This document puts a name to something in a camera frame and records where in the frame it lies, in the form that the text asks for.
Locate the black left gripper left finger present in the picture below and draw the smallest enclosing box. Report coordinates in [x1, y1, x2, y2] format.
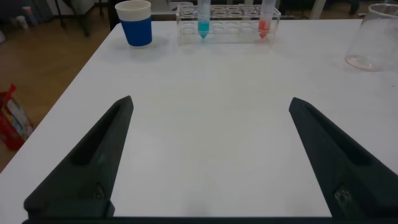
[24, 95, 134, 218]

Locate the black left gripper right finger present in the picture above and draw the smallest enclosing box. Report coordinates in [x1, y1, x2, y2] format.
[289, 96, 398, 218]

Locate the red pigment test tube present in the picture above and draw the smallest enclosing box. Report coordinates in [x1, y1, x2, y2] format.
[257, 0, 277, 40]

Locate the clear glass beaker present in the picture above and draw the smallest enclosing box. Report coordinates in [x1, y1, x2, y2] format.
[344, 3, 398, 72]

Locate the blue pigment test tube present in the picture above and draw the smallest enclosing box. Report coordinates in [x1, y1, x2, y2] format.
[197, 0, 211, 40]

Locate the clear acrylic test tube rack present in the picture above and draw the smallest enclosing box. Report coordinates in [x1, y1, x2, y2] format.
[175, 4, 282, 46]

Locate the red printed shopping bag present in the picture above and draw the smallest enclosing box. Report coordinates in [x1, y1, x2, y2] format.
[0, 83, 34, 152]

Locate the blue white paper cup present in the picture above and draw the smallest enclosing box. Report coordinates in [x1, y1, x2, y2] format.
[114, 0, 153, 47]

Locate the small white cup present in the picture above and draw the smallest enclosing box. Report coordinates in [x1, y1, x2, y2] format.
[15, 15, 29, 30]

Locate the long white standing desk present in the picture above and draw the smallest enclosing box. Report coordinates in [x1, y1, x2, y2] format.
[309, 0, 327, 20]

